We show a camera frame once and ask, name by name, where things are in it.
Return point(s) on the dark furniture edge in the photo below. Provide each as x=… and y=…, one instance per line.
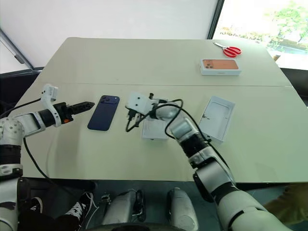
x=297, y=81

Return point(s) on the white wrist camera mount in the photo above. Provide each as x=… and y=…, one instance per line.
x=138, y=102
x=49, y=92

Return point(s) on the white phone box lid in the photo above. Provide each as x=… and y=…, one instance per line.
x=216, y=125

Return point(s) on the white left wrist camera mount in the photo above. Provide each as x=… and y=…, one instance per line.
x=49, y=92

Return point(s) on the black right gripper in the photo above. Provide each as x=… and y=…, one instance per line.
x=132, y=115

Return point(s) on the black and white sneaker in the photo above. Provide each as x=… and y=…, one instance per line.
x=36, y=204
x=79, y=207

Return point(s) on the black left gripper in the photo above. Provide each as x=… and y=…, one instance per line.
x=63, y=111

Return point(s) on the grey metal bar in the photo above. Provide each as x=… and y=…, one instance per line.
x=14, y=48

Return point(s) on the yellow fuzzy object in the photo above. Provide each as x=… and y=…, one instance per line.
x=288, y=204

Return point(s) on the dark blue smartphone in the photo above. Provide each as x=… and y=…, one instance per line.
x=104, y=112

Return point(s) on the black trouser leg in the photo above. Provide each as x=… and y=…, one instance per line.
x=48, y=222

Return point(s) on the grey rounded shell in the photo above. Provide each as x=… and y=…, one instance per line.
x=180, y=209
x=122, y=209

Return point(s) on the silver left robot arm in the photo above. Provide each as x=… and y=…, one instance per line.
x=26, y=122

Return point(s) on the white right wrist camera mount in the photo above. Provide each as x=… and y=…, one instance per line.
x=138, y=102

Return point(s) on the phone box with orange print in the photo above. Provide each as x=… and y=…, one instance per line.
x=220, y=67

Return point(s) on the dark window frame post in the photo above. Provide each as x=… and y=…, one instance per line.
x=215, y=19

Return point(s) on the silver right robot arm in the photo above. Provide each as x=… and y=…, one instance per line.
x=216, y=173

